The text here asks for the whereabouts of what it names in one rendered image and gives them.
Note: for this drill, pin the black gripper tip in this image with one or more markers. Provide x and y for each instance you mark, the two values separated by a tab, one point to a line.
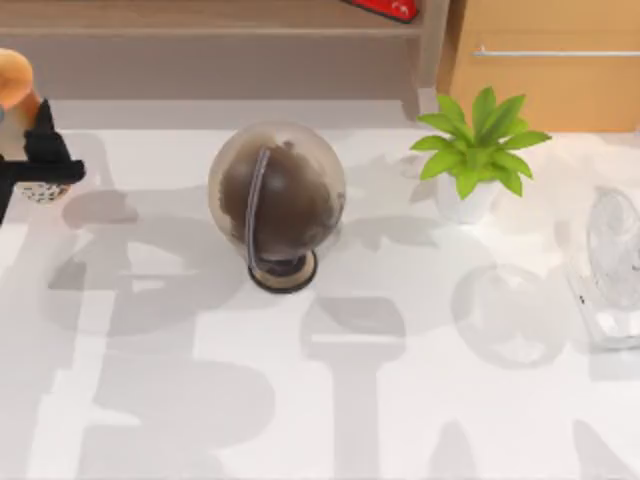
44	150

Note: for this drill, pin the red and black box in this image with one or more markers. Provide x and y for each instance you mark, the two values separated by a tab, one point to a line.
385	7

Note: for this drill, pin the wooden cupboard door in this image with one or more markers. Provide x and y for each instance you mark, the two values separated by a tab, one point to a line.
550	95

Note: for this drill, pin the green plant in white pot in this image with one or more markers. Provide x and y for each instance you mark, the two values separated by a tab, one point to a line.
475	150

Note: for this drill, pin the wooden open shelves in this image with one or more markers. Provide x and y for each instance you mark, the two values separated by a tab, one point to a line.
200	55

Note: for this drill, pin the orange and beige toy figure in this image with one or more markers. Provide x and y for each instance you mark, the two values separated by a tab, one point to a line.
14	75

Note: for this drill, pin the brown globe on stand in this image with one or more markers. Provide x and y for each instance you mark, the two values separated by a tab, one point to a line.
295	200

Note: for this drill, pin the white table fan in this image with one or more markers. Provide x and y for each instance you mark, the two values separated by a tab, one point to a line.
615	250

